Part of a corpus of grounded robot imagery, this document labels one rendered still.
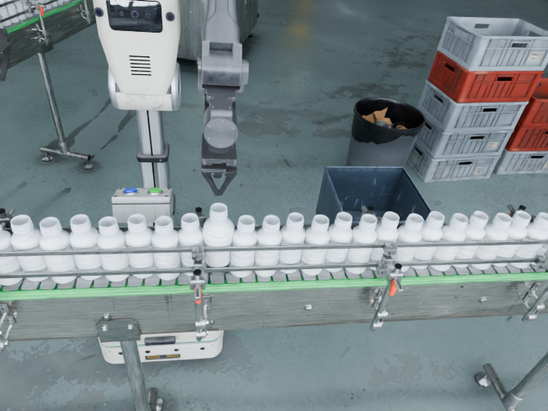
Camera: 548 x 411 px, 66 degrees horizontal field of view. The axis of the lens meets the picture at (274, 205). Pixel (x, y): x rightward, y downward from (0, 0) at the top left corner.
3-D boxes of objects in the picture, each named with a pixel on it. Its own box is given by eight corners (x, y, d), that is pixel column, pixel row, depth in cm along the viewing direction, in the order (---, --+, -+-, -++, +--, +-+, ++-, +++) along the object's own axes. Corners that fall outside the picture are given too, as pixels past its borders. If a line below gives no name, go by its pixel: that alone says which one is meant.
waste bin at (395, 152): (343, 212, 286) (365, 129, 246) (329, 174, 320) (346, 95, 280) (406, 211, 293) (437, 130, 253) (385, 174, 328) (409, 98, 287)
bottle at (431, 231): (420, 253, 115) (441, 206, 105) (431, 269, 111) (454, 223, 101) (400, 255, 114) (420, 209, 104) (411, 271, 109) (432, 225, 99)
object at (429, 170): (423, 183, 323) (433, 159, 309) (399, 154, 353) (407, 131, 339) (490, 178, 337) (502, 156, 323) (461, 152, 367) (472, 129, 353)
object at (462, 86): (457, 103, 281) (469, 71, 267) (426, 78, 311) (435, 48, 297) (531, 102, 296) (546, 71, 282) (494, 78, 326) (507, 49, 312)
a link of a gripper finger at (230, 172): (233, 181, 90) (236, 143, 85) (235, 202, 85) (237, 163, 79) (201, 181, 89) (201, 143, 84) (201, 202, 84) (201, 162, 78)
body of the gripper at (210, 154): (233, 140, 88) (235, 108, 83) (236, 168, 80) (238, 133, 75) (202, 139, 87) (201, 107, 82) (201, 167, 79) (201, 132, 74)
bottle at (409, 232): (411, 273, 109) (432, 227, 99) (389, 274, 108) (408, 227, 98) (403, 257, 114) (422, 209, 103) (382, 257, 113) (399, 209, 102)
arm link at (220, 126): (248, 55, 74) (197, 52, 72) (253, 82, 65) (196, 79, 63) (243, 117, 81) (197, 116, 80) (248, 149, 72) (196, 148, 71)
